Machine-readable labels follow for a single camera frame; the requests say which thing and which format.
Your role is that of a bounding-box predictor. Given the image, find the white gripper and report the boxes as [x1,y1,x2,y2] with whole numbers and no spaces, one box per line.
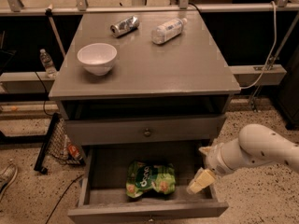
[187,143,234,194]

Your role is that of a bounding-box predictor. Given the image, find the green rice chip bag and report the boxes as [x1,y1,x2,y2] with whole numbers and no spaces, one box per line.
[126,161,176,198]

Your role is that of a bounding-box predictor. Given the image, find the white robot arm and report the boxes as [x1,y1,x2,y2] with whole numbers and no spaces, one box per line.
[187,124,299,194]

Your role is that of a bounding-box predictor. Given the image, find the closed grey drawer with knob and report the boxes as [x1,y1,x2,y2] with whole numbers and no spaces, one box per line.
[65,115,226,146]

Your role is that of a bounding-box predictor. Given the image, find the open grey bottom drawer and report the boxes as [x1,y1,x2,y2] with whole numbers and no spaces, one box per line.
[68,141,228,224]

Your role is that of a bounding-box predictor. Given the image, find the grey wooden cabinet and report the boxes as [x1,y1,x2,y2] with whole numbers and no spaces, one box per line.
[48,10,242,156]

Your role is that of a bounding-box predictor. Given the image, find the orange snack packet in basket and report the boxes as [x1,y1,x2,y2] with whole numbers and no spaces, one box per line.
[67,144,81,161]

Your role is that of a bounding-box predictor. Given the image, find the clear plastic water bottle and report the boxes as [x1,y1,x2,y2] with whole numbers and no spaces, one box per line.
[151,18,188,45]

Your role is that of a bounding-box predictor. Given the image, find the white bowl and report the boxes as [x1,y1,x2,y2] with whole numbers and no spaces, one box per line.
[77,43,118,76]

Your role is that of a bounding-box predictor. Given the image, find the silver soda can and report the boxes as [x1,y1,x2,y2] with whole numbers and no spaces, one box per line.
[110,15,139,37]

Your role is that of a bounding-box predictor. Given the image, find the small water bottle on ledge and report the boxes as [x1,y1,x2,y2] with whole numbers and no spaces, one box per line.
[39,49,57,78]

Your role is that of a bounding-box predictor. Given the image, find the grey sneaker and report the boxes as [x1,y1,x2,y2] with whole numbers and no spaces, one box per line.
[0,164,18,201]

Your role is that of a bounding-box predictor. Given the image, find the black floor cable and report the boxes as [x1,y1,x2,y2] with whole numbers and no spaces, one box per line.
[44,174,85,224]

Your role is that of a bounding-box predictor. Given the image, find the black wire mesh basket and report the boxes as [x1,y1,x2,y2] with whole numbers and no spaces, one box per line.
[34,113,85,175]

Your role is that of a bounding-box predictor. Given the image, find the metal railing frame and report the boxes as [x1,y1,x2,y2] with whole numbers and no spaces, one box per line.
[0,0,299,17]

